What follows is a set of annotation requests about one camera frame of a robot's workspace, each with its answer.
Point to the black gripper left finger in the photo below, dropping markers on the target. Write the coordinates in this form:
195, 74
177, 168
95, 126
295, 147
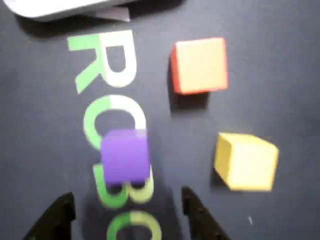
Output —
53, 220

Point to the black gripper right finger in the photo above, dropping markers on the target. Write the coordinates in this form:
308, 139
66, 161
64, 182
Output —
200, 220

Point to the yellow cube block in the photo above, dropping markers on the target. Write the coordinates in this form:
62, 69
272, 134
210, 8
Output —
250, 162

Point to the purple cube block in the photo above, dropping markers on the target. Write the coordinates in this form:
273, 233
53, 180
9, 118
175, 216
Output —
123, 157

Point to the orange cube block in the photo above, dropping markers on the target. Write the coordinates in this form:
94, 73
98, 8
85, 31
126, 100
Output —
201, 66

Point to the white rectangular tray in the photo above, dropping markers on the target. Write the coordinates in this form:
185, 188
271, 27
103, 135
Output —
62, 6

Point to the dark mat with WOWROBO print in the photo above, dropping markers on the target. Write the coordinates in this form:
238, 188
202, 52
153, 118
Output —
37, 125

